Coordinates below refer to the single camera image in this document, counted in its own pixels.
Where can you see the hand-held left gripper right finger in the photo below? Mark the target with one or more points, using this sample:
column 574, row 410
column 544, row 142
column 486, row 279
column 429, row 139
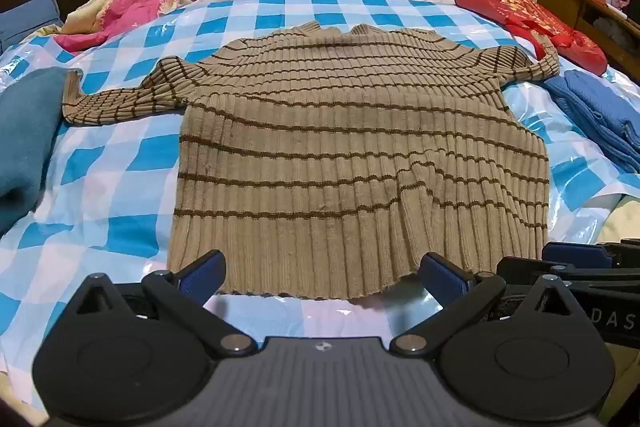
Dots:
column 440, row 278

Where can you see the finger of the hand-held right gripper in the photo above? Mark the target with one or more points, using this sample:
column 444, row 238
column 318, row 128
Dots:
column 525, row 271
column 572, row 252

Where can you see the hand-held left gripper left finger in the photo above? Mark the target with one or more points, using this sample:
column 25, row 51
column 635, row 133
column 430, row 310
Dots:
column 202, row 276

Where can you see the beige striped ribbed sweater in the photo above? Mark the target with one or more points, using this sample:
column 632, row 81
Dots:
column 350, row 132

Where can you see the blue folded clothes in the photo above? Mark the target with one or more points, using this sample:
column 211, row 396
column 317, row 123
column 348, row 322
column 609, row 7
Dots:
column 595, row 107

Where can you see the pale yellow cloth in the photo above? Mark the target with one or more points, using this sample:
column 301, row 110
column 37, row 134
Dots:
column 625, row 219

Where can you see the blue white checkered plastic sheet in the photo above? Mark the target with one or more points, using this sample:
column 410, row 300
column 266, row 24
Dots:
column 125, row 167

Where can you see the teal blanket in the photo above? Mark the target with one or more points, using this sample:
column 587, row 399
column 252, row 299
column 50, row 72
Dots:
column 25, row 147

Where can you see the red printed bag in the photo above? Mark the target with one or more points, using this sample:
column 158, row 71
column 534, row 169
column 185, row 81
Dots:
column 525, row 14

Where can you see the wooden cabinet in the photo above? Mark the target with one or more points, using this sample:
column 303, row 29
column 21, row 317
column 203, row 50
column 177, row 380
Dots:
column 570, row 2

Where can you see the pink floral quilt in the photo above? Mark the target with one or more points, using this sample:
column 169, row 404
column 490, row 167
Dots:
column 125, row 9

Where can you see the blue pillow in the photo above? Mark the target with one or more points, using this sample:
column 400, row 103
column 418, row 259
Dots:
column 25, row 19

